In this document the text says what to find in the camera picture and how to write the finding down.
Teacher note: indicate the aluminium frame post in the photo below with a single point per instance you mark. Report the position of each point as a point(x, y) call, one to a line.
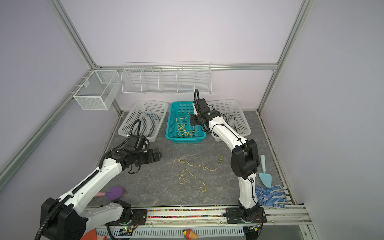
point(303, 12)

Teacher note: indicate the light blue scoop tool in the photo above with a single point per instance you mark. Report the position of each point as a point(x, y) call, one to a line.
point(264, 177)

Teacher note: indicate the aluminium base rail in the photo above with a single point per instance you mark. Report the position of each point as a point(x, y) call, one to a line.
point(206, 221)

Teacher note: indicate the white plastic basket left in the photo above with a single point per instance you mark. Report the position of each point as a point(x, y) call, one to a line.
point(152, 115)

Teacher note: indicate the white mesh wall box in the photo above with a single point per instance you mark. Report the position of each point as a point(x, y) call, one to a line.
point(99, 90)

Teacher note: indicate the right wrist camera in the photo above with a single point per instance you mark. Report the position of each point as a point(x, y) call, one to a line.
point(201, 107)

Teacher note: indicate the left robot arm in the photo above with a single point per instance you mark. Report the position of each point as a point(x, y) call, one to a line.
point(66, 217)

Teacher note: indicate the white plastic basket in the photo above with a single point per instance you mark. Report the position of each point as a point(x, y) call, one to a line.
point(232, 107)
point(152, 115)

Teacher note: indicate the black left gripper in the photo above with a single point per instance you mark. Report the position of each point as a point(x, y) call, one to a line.
point(151, 158)

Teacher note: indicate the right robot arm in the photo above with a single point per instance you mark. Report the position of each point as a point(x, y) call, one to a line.
point(244, 159)

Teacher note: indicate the red yellow toy figure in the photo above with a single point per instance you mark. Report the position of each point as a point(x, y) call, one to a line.
point(189, 234)

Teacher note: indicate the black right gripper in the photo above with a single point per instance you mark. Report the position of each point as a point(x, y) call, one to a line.
point(193, 122)

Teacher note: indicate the teal plastic basket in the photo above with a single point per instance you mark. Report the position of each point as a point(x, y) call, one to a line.
point(179, 129)

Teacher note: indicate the white wire wall rack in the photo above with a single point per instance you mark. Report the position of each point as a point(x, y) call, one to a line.
point(166, 77)

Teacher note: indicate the purple object under arm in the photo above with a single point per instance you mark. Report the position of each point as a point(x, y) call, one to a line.
point(115, 193)

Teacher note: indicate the white plastic basket right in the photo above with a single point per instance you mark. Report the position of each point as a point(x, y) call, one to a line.
point(232, 107)

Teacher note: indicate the black cable pulled free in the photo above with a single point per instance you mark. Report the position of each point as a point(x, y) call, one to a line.
point(230, 120)

